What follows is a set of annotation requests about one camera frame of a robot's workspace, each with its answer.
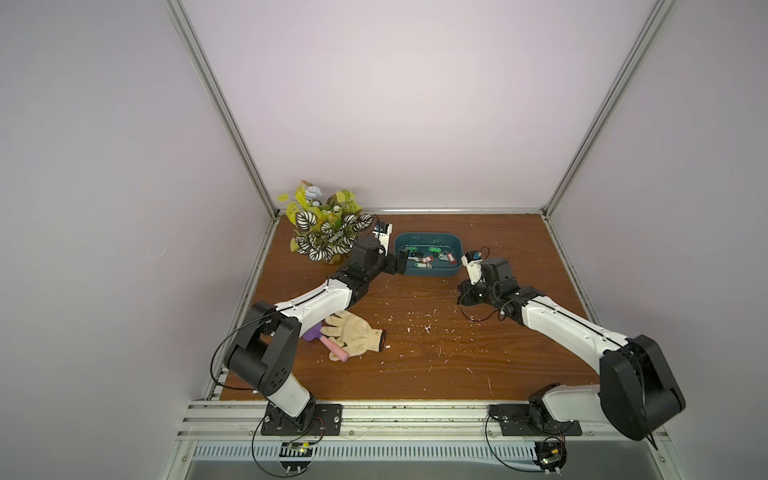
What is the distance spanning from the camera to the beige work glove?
87 cm

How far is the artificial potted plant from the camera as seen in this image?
2.76ft

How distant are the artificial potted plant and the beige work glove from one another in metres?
0.20
